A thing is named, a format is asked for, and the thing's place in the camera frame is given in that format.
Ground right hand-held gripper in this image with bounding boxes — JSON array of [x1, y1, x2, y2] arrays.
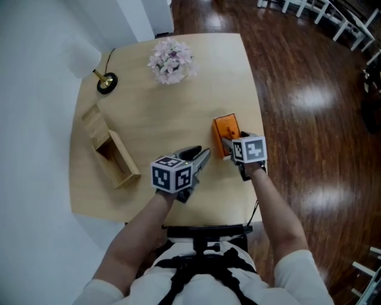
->
[[221, 130, 268, 182]]

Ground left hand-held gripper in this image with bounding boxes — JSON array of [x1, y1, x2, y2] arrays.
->
[[150, 145, 212, 204]]

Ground orange snack bag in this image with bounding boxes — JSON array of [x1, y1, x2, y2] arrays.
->
[[212, 112, 241, 159]]

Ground wooden box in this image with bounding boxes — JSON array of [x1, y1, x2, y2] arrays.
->
[[90, 129, 142, 190]]

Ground person's left forearm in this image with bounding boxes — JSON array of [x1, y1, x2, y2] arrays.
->
[[92, 189, 179, 297]]

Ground person's right forearm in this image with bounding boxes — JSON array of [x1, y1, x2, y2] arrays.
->
[[245, 162, 310, 288]]

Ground black chest harness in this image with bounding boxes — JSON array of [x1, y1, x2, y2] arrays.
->
[[154, 225, 258, 305]]

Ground pink flowers in white pot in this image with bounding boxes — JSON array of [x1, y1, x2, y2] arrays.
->
[[147, 37, 199, 86]]

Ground wooden sliding box lid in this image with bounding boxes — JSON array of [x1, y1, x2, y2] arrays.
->
[[82, 104, 111, 147]]

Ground white shade brass table lamp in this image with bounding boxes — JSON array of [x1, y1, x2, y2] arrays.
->
[[64, 33, 119, 95]]

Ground person's white shirt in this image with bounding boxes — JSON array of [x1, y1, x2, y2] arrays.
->
[[71, 238, 336, 305]]

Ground white table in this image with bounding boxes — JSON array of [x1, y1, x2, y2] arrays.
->
[[366, 49, 381, 67], [314, 0, 376, 52], [257, 0, 298, 14]]

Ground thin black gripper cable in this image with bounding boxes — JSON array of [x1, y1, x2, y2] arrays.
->
[[245, 199, 260, 227]]

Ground black lamp cable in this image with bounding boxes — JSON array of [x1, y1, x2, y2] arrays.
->
[[105, 48, 117, 74]]

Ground white metal frame rack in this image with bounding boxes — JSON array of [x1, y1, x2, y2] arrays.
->
[[351, 245, 381, 305]]

